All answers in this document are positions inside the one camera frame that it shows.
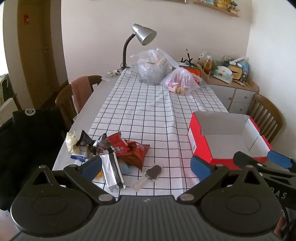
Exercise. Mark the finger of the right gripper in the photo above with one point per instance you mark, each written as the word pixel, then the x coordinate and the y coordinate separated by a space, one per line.
pixel 281 160
pixel 241 160

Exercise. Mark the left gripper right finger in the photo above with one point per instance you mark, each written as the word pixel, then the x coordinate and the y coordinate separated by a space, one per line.
pixel 210 177

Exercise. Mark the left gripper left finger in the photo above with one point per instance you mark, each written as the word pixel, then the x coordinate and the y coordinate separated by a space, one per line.
pixel 82 177

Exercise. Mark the silver black snack packet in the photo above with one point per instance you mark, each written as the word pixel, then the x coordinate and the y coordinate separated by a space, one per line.
pixel 111 170

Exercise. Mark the black snack wrapper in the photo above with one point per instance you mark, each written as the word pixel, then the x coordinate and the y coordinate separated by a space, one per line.
pixel 86 141

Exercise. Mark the dark brown snack bag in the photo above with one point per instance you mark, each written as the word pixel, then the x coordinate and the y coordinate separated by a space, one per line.
pixel 102 143

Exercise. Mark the cream wrapper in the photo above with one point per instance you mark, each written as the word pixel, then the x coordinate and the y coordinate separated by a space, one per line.
pixel 71 140

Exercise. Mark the light blue snack packet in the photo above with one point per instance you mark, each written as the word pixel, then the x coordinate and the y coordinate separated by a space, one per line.
pixel 128 169

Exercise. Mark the dark red Oreo packet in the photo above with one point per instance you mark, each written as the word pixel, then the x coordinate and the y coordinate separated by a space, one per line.
pixel 135 156

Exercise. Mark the yellow snack pouch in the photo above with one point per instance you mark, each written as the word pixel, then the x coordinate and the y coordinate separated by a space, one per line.
pixel 99 175

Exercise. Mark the red chips bag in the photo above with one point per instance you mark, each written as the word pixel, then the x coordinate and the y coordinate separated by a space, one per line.
pixel 120 146

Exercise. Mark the small clear bag with snacks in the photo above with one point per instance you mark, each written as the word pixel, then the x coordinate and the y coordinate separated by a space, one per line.
pixel 169 82

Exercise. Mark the blue white snack packet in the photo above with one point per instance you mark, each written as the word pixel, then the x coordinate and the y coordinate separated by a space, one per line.
pixel 80 158

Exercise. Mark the red cardboard box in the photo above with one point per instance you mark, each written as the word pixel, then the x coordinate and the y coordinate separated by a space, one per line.
pixel 216 137

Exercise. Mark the right wooden chair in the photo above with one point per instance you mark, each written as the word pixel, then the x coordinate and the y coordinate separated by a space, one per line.
pixel 267 117

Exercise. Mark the wooden chair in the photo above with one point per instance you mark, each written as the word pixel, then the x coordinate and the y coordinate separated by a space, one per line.
pixel 65 101
pixel 267 117

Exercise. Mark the white drawer cabinet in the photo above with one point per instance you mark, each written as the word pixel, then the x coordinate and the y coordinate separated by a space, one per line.
pixel 235 97

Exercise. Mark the black jacket with badge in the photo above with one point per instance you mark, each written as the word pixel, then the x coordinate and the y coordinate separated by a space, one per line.
pixel 31 138

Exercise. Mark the left wooden chair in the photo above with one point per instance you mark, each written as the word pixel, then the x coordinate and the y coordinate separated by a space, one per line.
pixel 65 101

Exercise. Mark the pink cloth on chair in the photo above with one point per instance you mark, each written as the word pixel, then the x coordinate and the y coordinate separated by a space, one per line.
pixel 81 90

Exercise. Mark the white checkered tablecloth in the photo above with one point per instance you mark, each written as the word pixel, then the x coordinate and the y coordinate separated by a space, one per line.
pixel 151 115

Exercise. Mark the tissue box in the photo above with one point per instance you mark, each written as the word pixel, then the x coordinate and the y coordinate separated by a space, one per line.
pixel 224 74

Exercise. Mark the amber liquid bottle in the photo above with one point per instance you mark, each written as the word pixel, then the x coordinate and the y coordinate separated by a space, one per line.
pixel 207 65

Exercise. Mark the wooden door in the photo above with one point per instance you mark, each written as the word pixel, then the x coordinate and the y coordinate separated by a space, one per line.
pixel 39 28

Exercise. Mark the orange green box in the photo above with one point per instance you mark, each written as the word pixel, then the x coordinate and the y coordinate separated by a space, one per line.
pixel 192 70

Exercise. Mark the large clear plastic bag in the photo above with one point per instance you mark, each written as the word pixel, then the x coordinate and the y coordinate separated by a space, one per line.
pixel 153 65

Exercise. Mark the wall shelf with figurines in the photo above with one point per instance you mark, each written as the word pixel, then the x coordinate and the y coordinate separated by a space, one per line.
pixel 227 7

